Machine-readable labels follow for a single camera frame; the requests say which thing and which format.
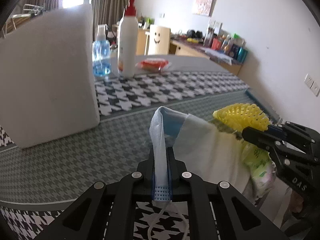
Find blue sanitizer bottle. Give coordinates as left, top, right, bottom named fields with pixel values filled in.
left=92, top=24, right=111, bottom=79

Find wooden desk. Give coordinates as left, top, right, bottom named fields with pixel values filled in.
left=133, top=25, right=242, bottom=75

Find blue surgical face mask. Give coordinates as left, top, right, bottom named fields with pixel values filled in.
left=147, top=106, right=216, bottom=240

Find white foam box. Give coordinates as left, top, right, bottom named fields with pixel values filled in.
left=1, top=4, right=100, bottom=148

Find right brown curtain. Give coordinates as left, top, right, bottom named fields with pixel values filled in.
left=92, top=0, right=127, bottom=38

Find teal bottle on desk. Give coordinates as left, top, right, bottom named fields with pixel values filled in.
left=236, top=47, right=248, bottom=64

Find pink anime wall picture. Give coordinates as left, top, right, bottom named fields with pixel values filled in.
left=195, top=0, right=214, bottom=17

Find smiley face wooden chair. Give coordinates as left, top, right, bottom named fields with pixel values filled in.
left=147, top=24, right=171, bottom=55

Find houndstooth table cloth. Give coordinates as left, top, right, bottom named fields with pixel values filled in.
left=1, top=55, right=279, bottom=239

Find green tissue packet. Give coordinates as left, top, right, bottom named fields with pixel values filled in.
left=241, top=140, right=276, bottom=198

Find white paper tissue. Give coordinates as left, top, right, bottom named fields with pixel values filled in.
left=173, top=115, right=250, bottom=193

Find wall power sockets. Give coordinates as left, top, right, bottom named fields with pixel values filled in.
left=304, top=74, right=319, bottom=97

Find white red pump bottle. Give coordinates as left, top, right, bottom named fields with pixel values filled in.
left=117, top=0, right=139, bottom=79

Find papers on desk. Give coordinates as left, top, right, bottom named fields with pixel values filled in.
left=202, top=48, right=233, bottom=66

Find red snack packet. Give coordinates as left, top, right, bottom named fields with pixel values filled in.
left=136, top=58, right=171, bottom=73

